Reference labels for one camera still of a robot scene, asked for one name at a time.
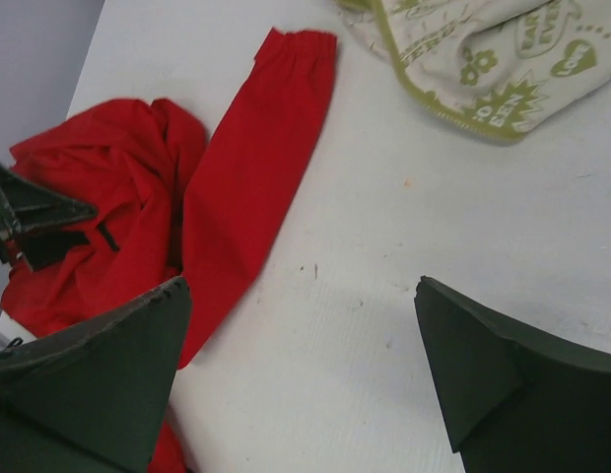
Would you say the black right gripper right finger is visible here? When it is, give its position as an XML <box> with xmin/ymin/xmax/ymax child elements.
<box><xmin>415</xmin><ymin>276</ymin><xmax>611</xmax><ymax>472</ymax></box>

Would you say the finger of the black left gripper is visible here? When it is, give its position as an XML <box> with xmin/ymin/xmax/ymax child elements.
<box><xmin>0</xmin><ymin>163</ymin><xmax>98</xmax><ymax>271</ymax></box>

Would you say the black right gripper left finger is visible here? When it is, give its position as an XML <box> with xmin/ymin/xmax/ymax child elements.
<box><xmin>0</xmin><ymin>277</ymin><xmax>191</xmax><ymax>472</ymax></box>

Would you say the red zip jacket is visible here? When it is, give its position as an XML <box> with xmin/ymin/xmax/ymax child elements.
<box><xmin>1</xmin><ymin>30</ymin><xmax>337</xmax><ymax>472</ymax></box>

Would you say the cream green printed cloth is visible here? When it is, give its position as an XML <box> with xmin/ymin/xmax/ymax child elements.
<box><xmin>338</xmin><ymin>0</ymin><xmax>611</xmax><ymax>141</ymax></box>

